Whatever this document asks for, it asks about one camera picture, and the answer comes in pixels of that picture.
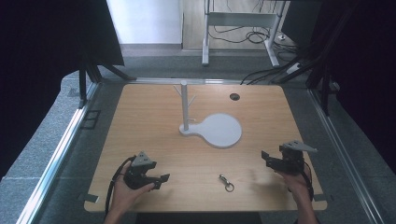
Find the white stand with pegs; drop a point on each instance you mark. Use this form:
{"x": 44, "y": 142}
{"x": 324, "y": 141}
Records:
{"x": 219, "y": 129}

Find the black curtain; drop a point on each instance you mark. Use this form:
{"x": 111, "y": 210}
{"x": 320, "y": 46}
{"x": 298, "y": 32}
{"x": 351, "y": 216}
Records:
{"x": 364, "y": 62}
{"x": 37, "y": 62}

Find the white power strip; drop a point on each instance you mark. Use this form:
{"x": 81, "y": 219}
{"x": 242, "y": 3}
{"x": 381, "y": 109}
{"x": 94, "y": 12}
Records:
{"x": 293, "y": 68}

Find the person's right hand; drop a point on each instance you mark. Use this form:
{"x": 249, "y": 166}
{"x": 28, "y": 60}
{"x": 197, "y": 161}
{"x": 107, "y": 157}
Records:
{"x": 299, "y": 183}

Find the white metal desk frame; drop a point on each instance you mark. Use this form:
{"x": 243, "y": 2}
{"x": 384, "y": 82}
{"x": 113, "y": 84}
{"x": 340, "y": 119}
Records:
{"x": 239, "y": 19}

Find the black metal stand legs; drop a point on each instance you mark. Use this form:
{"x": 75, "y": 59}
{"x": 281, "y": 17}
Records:
{"x": 323, "y": 84}
{"x": 82, "y": 84}

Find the grey tape piece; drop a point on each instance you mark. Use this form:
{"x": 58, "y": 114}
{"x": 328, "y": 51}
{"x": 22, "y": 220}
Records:
{"x": 88, "y": 197}
{"x": 320, "y": 197}

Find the person's left hand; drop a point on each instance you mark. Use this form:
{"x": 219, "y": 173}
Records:
{"x": 124, "y": 196}

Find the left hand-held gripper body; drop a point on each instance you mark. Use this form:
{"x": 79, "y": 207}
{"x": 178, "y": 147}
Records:
{"x": 138, "y": 172}

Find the person's dark clothing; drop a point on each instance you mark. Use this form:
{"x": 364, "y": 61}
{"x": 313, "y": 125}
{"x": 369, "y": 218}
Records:
{"x": 199, "y": 218}

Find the round black table grommet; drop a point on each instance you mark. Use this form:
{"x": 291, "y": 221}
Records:
{"x": 234, "y": 96}

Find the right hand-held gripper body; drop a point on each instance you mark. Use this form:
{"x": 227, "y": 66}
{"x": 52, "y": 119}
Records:
{"x": 292, "y": 160}

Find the aluminium rail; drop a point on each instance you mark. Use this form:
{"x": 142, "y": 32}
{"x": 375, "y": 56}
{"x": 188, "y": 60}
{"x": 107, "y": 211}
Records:
{"x": 186, "y": 81}
{"x": 59, "y": 155}
{"x": 345, "y": 155}

